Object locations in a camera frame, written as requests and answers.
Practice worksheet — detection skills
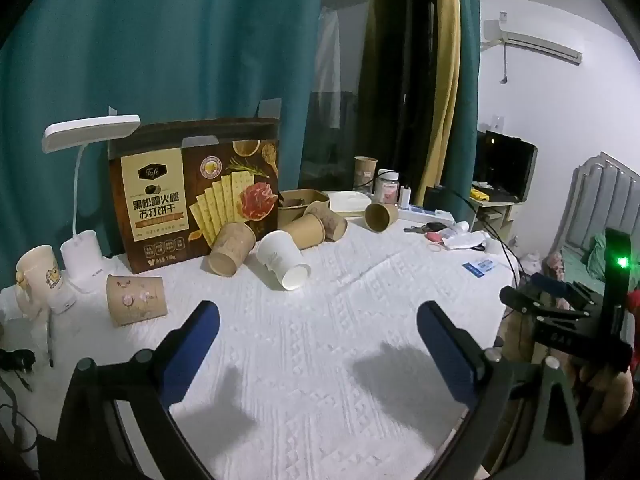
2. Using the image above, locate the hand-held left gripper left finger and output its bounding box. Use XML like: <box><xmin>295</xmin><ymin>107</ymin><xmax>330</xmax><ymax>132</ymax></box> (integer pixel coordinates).
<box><xmin>39</xmin><ymin>301</ymin><xmax>221</xmax><ymax>480</ymax></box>

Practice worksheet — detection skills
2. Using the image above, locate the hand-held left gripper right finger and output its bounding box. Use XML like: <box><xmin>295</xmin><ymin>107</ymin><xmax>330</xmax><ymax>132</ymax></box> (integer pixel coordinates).
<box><xmin>416</xmin><ymin>301</ymin><xmax>586</xmax><ymax>480</ymax></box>

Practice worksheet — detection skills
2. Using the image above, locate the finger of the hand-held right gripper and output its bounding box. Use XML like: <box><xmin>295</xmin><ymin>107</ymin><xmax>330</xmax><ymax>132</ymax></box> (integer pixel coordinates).
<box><xmin>499</xmin><ymin>285</ymin><xmax>557</xmax><ymax>318</ymax></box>
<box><xmin>529</xmin><ymin>272</ymin><xmax>600</xmax><ymax>312</ymax></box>

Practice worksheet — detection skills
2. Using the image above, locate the white paper cup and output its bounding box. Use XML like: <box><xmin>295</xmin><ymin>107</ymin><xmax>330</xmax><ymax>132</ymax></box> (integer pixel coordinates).
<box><xmin>256</xmin><ymin>230</ymin><xmax>312</xmax><ymax>291</ymax></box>

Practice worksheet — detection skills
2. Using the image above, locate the brown floral paper cup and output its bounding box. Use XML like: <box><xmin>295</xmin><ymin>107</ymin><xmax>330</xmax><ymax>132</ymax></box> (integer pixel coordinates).
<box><xmin>106</xmin><ymin>274</ymin><xmax>168</xmax><ymax>328</ymax></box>

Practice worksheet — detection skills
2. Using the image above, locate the person's right hand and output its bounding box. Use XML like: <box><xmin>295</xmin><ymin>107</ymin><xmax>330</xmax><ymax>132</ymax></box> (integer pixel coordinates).
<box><xmin>565</xmin><ymin>350</ymin><xmax>637</xmax><ymax>433</ymax></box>

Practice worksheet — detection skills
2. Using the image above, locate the pink plush toy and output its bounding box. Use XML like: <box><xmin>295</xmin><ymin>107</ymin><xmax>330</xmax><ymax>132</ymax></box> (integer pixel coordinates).
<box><xmin>542</xmin><ymin>252</ymin><xmax>567</xmax><ymax>283</ymax></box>

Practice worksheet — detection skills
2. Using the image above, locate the green pillow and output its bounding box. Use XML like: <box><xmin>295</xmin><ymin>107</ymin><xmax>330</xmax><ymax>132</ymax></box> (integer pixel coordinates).
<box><xmin>579</xmin><ymin>232</ymin><xmax>615</xmax><ymax>282</ymax></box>

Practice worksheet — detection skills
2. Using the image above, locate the blue card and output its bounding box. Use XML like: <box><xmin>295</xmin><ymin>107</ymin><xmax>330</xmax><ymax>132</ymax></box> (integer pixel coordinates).
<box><xmin>461</xmin><ymin>258</ymin><xmax>500</xmax><ymax>278</ymax></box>

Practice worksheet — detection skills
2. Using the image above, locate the wooden side desk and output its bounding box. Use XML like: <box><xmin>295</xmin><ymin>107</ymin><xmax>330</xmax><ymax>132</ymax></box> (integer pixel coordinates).
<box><xmin>469</xmin><ymin>184</ymin><xmax>527</xmax><ymax>253</ymax></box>

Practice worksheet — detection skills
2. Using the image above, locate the grey padded headboard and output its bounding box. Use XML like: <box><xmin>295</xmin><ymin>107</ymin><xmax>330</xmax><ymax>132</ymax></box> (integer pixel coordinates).
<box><xmin>554</xmin><ymin>152</ymin><xmax>640</xmax><ymax>273</ymax></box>

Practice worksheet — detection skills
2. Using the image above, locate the white power strip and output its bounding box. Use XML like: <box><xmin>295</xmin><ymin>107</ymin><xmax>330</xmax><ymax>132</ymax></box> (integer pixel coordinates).
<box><xmin>396</xmin><ymin>204</ymin><xmax>457</xmax><ymax>227</ymax></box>

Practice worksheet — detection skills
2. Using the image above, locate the white textured tablecloth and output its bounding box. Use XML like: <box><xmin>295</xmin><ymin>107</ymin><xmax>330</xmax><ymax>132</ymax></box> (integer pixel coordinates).
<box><xmin>0</xmin><ymin>199</ymin><xmax>521</xmax><ymax>480</ymax></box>

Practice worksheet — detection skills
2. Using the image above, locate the black monitor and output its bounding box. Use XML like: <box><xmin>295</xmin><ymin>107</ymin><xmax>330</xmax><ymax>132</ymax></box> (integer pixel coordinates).
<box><xmin>474</xmin><ymin>130</ymin><xmax>539</xmax><ymax>204</ymax></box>

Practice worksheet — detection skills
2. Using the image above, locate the small white device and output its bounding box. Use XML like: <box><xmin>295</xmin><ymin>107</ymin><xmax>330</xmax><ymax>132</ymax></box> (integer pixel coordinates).
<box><xmin>47</xmin><ymin>274</ymin><xmax>77</xmax><ymax>315</ymax></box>

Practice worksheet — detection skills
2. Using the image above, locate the brown cracker box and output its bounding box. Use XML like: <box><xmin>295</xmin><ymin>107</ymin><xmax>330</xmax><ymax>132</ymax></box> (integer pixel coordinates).
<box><xmin>107</xmin><ymin>118</ymin><xmax>281</xmax><ymax>275</ymax></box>

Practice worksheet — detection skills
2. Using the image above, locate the white desk lamp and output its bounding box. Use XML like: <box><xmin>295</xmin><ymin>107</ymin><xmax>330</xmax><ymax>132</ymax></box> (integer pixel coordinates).
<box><xmin>41</xmin><ymin>114</ymin><xmax>142</xmax><ymax>293</ymax></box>

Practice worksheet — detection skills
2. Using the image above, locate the white duck print mug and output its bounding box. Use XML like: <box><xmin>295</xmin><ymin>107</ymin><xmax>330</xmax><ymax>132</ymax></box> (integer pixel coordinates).
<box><xmin>15</xmin><ymin>245</ymin><xmax>57</xmax><ymax>320</ymax></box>

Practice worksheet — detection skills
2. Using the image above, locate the clear jar pink label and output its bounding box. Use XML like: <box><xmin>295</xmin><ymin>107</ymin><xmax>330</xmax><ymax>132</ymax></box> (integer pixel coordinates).
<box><xmin>375</xmin><ymin>169</ymin><xmax>400</xmax><ymax>207</ymax></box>

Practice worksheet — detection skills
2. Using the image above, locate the white shallow dish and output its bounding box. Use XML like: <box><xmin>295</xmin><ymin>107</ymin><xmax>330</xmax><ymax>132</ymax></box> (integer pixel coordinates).
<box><xmin>326</xmin><ymin>191</ymin><xmax>373</xmax><ymax>215</ymax></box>

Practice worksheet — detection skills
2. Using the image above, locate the brown paper bowl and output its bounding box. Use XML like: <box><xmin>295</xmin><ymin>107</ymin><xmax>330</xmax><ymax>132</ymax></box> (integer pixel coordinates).
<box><xmin>276</xmin><ymin>189</ymin><xmax>332</xmax><ymax>228</ymax></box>

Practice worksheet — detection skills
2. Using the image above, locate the teal curtain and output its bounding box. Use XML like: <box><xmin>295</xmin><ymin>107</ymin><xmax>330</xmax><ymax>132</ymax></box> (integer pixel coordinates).
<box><xmin>442</xmin><ymin>0</ymin><xmax>482</xmax><ymax>200</ymax></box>
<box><xmin>0</xmin><ymin>0</ymin><xmax>327</xmax><ymax>286</ymax></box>

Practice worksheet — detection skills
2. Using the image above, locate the white air conditioner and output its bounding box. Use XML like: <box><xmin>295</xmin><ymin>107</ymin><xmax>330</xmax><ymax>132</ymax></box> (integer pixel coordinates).
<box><xmin>480</xmin><ymin>12</ymin><xmax>585</xmax><ymax>66</ymax></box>

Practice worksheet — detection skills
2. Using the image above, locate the yellow curtain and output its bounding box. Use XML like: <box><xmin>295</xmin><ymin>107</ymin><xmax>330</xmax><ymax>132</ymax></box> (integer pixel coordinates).
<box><xmin>419</xmin><ymin>0</ymin><xmax>462</xmax><ymax>202</ymax></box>

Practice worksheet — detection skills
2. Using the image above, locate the dark window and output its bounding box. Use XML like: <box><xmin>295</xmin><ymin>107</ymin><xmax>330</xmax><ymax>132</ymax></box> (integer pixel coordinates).
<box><xmin>299</xmin><ymin>0</ymin><xmax>441</xmax><ymax>196</ymax></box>

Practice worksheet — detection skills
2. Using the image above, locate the black power cable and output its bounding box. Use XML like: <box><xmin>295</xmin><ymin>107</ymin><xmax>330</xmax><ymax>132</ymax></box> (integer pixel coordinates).
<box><xmin>440</xmin><ymin>187</ymin><xmax>522</xmax><ymax>281</ymax></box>

